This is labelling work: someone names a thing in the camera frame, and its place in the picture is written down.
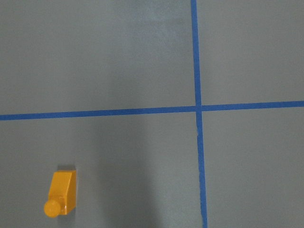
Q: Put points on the orange trapezoid block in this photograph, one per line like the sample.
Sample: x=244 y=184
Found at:
x=62 y=194

